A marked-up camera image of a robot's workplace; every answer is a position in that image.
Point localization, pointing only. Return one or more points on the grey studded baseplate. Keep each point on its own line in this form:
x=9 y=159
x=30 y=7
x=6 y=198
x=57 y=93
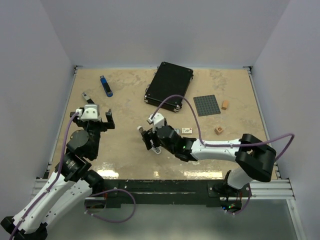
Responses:
x=206 y=105

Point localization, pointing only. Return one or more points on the aluminium frame rail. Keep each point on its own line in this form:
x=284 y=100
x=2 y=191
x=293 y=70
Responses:
x=40 y=185

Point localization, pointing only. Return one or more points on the black and silver stapler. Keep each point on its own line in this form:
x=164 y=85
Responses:
x=87 y=98

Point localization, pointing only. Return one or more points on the wooden block with red ring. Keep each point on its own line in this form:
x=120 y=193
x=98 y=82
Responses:
x=219 y=130

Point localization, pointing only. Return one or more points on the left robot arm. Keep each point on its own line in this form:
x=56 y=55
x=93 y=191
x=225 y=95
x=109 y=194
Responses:
x=81 y=145

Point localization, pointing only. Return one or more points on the white staples box sleeve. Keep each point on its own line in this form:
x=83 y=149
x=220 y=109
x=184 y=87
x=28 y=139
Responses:
x=186 y=131

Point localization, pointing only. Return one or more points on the blue stapler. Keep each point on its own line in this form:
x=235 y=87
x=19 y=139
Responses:
x=106 y=86

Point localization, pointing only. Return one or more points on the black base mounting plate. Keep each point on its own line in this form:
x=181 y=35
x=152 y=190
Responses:
x=210 y=193

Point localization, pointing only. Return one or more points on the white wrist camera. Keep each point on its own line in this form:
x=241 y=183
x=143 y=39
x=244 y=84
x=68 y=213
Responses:
x=90 y=112
x=157 y=121

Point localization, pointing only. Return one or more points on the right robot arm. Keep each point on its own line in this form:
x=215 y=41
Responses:
x=254 y=158

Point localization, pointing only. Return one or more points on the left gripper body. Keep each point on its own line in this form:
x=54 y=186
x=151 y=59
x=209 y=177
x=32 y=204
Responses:
x=94 y=128

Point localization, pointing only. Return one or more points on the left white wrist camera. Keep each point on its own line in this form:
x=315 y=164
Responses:
x=90 y=112

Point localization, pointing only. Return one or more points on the black hard case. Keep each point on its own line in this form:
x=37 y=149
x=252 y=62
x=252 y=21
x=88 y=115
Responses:
x=169 y=79

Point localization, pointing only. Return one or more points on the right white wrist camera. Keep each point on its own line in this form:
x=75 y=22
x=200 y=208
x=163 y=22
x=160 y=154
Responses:
x=157 y=121

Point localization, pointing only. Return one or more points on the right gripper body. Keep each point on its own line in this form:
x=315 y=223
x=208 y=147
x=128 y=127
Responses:
x=173 y=150

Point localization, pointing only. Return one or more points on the plain wooden block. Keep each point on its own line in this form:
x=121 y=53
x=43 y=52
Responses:
x=225 y=104

